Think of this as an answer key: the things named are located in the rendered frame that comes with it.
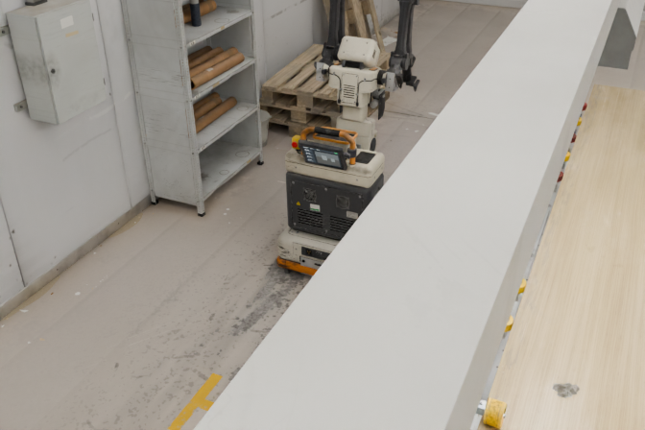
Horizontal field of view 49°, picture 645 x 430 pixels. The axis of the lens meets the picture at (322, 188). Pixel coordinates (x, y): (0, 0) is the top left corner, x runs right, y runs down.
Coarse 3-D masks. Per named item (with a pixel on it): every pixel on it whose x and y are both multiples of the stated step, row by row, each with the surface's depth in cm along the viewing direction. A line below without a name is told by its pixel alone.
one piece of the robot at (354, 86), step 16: (336, 64) 408; (336, 80) 407; (352, 80) 403; (368, 80) 399; (352, 96) 406; (368, 96) 414; (352, 112) 417; (336, 128) 428; (352, 128) 423; (368, 128) 419; (368, 144) 423
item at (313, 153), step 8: (304, 144) 385; (312, 144) 384; (320, 144) 383; (304, 152) 391; (312, 152) 388; (320, 152) 385; (328, 152) 382; (336, 152) 379; (344, 152) 386; (352, 152) 383; (304, 160) 398; (312, 160) 395; (320, 160) 392; (328, 160) 389; (336, 160) 386; (344, 160) 384; (336, 168) 392; (344, 168) 389
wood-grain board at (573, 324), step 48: (624, 96) 450; (576, 144) 390; (624, 144) 389; (576, 192) 344; (624, 192) 343; (576, 240) 307; (624, 240) 307; (528, 288) 278; (576, 288) 278; (624, 288) 278; (528, 336) 254; (576, 336) 254; (624, 336) 253; (528, 384) 234; (624, 384) 233
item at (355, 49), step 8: (344, 40) 406; (352, 40) 404; (360, 40) 402; (368, 40) 401; (344, 48) 404; (352, 48) 402; (360, 48) 401; (368, 48) 399; (376, 48) 404; (344, 56) 403; (352, 56) 401; (360, 56) 400; (368, 56) 398; (376, 56) 407; (368, 64) 402
